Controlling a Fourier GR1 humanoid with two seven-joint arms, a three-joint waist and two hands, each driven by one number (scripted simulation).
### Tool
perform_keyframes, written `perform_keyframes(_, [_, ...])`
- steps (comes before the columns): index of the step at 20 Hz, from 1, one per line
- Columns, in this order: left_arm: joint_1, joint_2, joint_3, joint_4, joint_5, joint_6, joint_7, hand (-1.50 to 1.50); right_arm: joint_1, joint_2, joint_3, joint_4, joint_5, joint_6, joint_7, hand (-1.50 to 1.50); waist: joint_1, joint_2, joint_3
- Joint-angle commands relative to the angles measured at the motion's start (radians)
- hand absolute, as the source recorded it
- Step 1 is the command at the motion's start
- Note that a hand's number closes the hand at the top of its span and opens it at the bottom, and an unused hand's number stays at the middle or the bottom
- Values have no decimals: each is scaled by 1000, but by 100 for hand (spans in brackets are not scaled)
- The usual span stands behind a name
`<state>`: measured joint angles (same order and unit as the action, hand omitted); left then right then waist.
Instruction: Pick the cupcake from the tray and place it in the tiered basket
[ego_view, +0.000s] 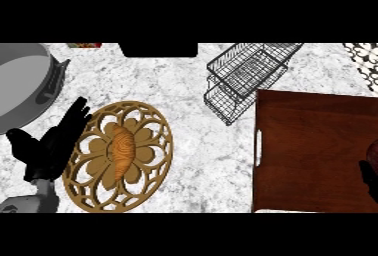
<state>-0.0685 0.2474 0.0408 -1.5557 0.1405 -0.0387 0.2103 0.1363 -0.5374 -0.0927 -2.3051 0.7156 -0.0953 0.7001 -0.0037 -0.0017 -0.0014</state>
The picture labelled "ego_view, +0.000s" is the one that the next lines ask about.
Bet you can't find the golden brown croissant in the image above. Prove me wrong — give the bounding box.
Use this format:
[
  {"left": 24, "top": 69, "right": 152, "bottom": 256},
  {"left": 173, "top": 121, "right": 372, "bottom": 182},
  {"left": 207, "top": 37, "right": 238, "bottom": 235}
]
[{"left": 111, "top": 124, "right": 137, "bottom": 182}]

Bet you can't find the dark wire tiered basket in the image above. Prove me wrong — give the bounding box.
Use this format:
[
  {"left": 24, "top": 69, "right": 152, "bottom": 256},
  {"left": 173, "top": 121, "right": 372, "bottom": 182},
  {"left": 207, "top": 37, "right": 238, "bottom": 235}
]
[{"left": 202, "top": 42, "right": 306, "bottom": 127}]

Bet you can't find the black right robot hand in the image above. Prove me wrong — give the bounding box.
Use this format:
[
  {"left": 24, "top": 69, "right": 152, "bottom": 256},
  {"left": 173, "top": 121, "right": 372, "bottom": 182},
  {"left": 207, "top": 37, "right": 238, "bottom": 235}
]
[{"left": 357, "top": 159, "right": 378, "bottom": 204}]

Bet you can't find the dark brown wooden tray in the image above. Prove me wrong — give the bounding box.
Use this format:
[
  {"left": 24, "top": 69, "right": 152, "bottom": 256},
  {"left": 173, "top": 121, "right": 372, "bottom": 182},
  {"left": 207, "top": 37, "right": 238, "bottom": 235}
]
[{"left": 251, "top": 88, "right": 378, "bottom": 214}]

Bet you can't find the black and white patterned mat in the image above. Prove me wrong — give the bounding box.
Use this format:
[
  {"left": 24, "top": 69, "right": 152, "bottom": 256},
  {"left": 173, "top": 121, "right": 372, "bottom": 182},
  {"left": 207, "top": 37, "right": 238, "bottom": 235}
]
[{"left": 341, "top": 42, "right": 378, "bottom": 93}]

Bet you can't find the red and green box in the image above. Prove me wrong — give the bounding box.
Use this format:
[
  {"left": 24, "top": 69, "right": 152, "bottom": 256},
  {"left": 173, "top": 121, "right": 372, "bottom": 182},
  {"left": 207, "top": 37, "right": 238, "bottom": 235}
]
[{"left": 66, "top": 42, "right": 103, "bottom": 49}]

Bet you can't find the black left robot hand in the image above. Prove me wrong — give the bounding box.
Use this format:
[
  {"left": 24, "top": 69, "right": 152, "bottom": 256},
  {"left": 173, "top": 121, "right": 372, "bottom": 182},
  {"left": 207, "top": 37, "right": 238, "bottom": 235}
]
[{"left": 4, "top": 96, "right": 94, "bottom": 183}]

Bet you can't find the black rectangular appliance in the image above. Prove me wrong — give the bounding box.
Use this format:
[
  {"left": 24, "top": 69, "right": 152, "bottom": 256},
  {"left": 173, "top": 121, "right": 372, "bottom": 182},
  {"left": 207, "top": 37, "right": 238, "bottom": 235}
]
[{"left": 117, "top": 42, "right": 199, "bottom": 59}]

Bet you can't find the golden cutout flower placemat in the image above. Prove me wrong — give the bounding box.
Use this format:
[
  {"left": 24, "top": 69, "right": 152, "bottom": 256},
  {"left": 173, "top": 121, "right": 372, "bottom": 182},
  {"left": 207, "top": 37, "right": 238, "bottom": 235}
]
[{"left": 61, "top": 100, "right": 174, "bottom": 213}]

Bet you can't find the grey metal pan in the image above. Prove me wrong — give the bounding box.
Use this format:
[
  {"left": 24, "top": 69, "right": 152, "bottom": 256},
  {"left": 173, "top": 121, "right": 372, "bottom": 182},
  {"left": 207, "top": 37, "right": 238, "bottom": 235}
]
[{"left": 0, "top": 42, "right": 72, "bottom": 136}]

